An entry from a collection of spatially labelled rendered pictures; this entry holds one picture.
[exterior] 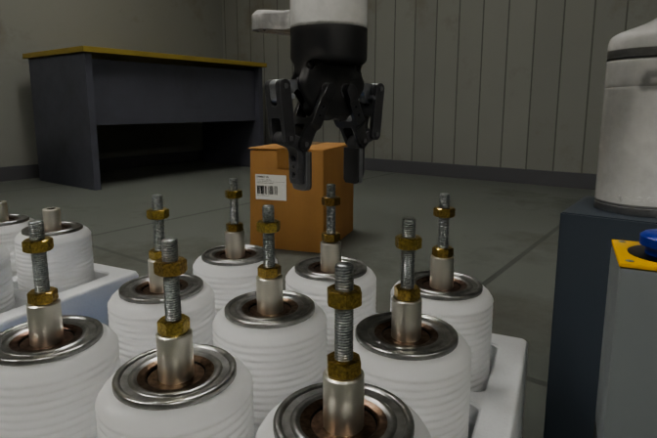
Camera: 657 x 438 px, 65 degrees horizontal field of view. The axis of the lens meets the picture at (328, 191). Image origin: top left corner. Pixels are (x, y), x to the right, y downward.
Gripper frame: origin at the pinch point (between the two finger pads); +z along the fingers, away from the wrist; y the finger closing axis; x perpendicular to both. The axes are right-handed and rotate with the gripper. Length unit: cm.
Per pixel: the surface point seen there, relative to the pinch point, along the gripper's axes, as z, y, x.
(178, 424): 10.7, -23.2, -13.9
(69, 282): 16.7, -16.7, 33.7
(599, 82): -19, 238, 67
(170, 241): 1.3, -21.5, -10.2
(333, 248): 7.6, -0.2, -1.1
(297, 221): 26, 55, 76
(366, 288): 11.1, 0.7, -4.9
